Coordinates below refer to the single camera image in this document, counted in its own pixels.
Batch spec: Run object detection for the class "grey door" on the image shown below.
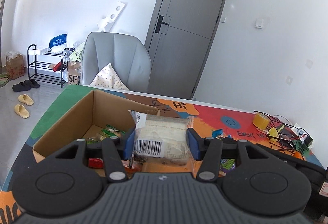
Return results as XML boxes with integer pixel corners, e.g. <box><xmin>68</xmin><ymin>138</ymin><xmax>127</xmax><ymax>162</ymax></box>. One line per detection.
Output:
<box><xmin>144</xmin><ymin>0</ymin><xmax>232</xmax><ymax>100</ymax></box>

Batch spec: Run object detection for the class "white power strip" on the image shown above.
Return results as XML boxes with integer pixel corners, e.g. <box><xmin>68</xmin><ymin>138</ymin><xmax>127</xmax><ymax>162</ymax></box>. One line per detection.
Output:
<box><xmin>292</xmin><ymin>124</ymin><xmax>309</xmax><ymax>145</ymax></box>

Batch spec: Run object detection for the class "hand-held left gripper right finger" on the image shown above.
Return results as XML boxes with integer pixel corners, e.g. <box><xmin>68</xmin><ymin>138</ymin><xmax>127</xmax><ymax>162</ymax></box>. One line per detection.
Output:
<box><xmin>187</xmin><ymin>128</ymin><xmax>273</xmax><ymax>181</ymax></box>

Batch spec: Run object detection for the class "black shoe rack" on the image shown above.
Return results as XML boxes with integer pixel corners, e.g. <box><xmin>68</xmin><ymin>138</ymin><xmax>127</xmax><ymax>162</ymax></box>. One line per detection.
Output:
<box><xmin>27</xmin><ymin>44</ymin><xmax>71</xmax><ymax>88</ymax></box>

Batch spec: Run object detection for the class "printed cardboard box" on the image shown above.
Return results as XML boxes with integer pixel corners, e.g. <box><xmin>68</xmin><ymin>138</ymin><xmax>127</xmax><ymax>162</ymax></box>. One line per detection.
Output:
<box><xmin>67</xmin><ymin>60</ymin><xmax>82</xmax><ymax>85</ymax></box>

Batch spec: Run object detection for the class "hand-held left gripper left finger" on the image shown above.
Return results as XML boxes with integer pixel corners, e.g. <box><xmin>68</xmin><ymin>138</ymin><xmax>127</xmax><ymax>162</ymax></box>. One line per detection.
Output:
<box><xmin>47</xmin><ymin>128</ymin><xmax>137</xmax><ymax>184</ymax></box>

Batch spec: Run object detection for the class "green label cake packet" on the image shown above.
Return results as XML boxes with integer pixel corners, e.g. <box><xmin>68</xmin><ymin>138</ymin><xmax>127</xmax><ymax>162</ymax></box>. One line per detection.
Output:
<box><xmin>98</xmin><ymin>124</ymin><xmax>128</xmax><ymax>141</ymax></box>

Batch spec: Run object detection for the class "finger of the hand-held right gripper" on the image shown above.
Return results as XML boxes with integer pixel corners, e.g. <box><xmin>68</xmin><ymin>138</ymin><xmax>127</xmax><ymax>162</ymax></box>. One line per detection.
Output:
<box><xmin>216</xmin><ymin>136</ymin><xmax>241</xmax><ymax>144</ymax></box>

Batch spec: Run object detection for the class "white dotted pillow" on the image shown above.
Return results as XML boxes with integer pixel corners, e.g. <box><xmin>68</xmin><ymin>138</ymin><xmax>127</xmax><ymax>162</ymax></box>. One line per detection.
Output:
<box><xmin>90</xmin><ymin>63</ymin><xmax>129</xmax><ymax>91</ymax></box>

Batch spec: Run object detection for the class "red snack packet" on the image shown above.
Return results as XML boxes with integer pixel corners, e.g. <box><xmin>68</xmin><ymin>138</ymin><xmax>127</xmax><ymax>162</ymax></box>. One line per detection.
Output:
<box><xmin>88</xmin><ymin>158</ymin><xmax>103</xmax><ymax>168</ymax></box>

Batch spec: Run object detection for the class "white sandwich packet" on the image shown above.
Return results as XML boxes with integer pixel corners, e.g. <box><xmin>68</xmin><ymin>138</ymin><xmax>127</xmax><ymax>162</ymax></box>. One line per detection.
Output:
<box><xmin>129</xmin><ymin>110</ymin><xmax>193</xmax><ymax>167</ymax></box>

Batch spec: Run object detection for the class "green floor mat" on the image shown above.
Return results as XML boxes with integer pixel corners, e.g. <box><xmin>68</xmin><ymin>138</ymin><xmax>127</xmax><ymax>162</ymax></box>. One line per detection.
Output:
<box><xmin>0</xmin><ymin>74</ymin><xmax>12</xmax><ymax>88</ymax></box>

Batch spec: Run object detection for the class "white wall switch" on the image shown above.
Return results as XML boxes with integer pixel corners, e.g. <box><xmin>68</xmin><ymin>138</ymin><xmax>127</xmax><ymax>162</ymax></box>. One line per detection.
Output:
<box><xmin>255</xmin><ymin>17</ymin><xmax>270</xmax><ymax>29</ymax></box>

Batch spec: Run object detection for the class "black door handle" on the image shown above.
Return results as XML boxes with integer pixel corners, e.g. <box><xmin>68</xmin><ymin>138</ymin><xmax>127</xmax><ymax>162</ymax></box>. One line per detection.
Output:
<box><xmin>154</xmin><ymin>15</ymin><xmax>170</xmax><ymax>33</ymax></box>

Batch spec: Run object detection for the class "yellow tape roll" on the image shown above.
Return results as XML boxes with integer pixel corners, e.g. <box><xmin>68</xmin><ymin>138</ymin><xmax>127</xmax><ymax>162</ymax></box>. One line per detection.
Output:
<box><xmin>252</xmin><ymin>112</ymin><xmax>269</xmax><ymax>129</ymax></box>

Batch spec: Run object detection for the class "black wire basket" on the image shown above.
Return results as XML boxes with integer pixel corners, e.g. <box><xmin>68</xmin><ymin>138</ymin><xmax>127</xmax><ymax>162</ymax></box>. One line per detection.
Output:
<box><xmin>255</xmin><ymin>111</ymin><xmax>312</xmax><ymax>150</ymax></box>

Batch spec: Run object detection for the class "large green snack packet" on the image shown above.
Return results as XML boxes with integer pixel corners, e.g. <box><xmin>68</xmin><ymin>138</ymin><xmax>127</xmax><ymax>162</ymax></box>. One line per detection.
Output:
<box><xmin>220</xmin><ymin>158</ymin><xmax>236</xmax><ymax>171</ymax></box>

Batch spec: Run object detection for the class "brown cardboard box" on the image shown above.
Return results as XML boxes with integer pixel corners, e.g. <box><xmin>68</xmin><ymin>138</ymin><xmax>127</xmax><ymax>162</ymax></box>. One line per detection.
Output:
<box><xmin>32</xmin><ymin>90</ymin><xmax>161</xmax><ymax>179</ymax></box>

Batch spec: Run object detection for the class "cardboard box on floor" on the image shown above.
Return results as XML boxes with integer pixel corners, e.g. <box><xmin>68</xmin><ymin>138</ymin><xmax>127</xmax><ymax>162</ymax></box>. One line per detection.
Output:
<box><xmin>6</xmin><ymin>52</ymin><xmax>25</xmax><ymax>80</ymax></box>

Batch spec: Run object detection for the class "yellow slipper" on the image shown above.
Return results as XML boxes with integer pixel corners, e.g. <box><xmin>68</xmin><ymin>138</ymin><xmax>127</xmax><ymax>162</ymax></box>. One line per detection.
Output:
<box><xmin>18</xmin><ymin>94</ymin><xmax>34</xmax><ymax>106</ymax></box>
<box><xmin>14</xmin><ymin>104</ymin><xmax>30</xmax><ymax>119</ymax></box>

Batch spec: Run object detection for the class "blue snack packet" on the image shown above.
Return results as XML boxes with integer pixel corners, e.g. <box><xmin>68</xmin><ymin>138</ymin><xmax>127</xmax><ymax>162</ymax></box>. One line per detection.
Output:
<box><xmin>212</xmin><ymin>129</ymin><xmax>231</xmax><ymax>139</ymax></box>

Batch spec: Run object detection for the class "grey chair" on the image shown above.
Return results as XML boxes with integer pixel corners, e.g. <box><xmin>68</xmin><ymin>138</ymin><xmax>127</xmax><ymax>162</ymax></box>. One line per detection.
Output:
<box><xmin>80</xmin><ymin>32</ymin><xmax>152</xmax><ymax>92</ymax></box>

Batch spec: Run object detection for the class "white board with holes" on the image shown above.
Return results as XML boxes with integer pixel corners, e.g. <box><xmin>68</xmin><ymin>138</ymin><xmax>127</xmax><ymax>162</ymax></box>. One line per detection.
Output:
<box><xmin>97</xmin><ymin>1</ymin><xmax>127</xmax><ymax>32</ymax></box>

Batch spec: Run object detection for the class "blue plastic bag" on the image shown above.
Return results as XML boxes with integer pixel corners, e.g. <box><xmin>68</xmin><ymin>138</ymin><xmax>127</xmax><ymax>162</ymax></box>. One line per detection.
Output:
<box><xmin>49</xmin><ymin>34</ymin><xmax>67</xmax><ymax>55</ymax></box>

